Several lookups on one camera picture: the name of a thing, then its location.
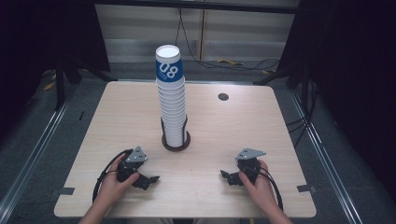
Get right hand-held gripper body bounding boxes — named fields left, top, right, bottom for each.
left=234, top=147, right=267, bottom=185

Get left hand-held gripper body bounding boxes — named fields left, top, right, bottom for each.
left=116, top=146, right=149, bottom=183

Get black wire cup holder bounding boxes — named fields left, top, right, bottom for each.
left=160, top=114, right=191, bottom=153

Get stack of white paper cups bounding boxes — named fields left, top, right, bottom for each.
left=156, top=77, right=189, bottom=148

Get person's right hand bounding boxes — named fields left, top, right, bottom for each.
left=238, top=159, right=278, bottom=213

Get person's left hand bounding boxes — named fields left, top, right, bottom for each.
left=98, top=154, right=140, bottom=208

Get grey tape strip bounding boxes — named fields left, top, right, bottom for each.
left=50, top=187, right=76, bottom=197
left=296, top=184, right=318, bottom=193

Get black stand leg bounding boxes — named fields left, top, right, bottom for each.
left=252, top=66, right=294, bottom=86

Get black metal stand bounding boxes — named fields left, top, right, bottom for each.
left=54, top=59, right=66, bottom=110

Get long yellow tape strip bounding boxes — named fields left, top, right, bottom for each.
left=217, top=58, right=245, bottom=66

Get black curtain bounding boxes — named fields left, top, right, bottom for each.
left=0, top=0, right=110, bottom=139
left=276, top=0, right=396, bottom=195

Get bundle of black floor cables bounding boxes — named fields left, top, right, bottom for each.
left=285, top=77, right=319, bottom=147

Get metal floor rail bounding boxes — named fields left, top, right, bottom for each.
left=0, top=98, right=71, bottom=219
left=290, top=90, right=364, bottom=224

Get hanging black cables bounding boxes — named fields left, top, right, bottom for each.
left=175, top=7, right=281, bottom=71

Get black frame bar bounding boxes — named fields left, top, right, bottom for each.
left=93, top=0, right=301, bottom=15

